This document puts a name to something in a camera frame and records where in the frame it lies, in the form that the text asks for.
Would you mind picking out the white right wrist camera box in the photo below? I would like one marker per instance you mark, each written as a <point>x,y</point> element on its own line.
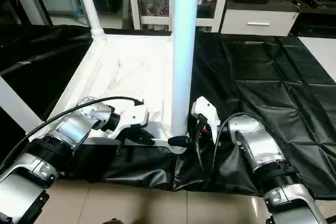
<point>206,114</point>

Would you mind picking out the white drawer unit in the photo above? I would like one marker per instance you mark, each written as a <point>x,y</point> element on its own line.
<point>260,22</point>

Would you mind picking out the white plastic table leg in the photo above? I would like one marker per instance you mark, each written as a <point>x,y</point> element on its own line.
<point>18,106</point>
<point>89,3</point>
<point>185,45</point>

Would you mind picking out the dark low sideboard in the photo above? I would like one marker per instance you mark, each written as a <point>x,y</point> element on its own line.
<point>310,6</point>

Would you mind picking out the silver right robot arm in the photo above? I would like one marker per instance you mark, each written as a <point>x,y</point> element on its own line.
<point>262,150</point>

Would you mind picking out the black work mat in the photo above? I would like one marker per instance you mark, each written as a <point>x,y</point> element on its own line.
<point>262,87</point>

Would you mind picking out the white plastic table top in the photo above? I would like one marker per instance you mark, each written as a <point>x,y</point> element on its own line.
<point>136,72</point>

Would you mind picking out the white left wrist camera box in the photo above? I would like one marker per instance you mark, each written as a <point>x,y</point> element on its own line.
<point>134,116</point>

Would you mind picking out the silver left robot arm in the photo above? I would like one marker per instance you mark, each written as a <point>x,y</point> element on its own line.
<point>63,135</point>

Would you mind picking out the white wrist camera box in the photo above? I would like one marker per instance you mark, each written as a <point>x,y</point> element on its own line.
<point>206,114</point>
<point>134,116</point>

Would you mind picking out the white flat board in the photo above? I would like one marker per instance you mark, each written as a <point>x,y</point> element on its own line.
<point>321,56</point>

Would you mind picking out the blue floor stand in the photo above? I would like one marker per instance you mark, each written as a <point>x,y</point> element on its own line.
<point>81,13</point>

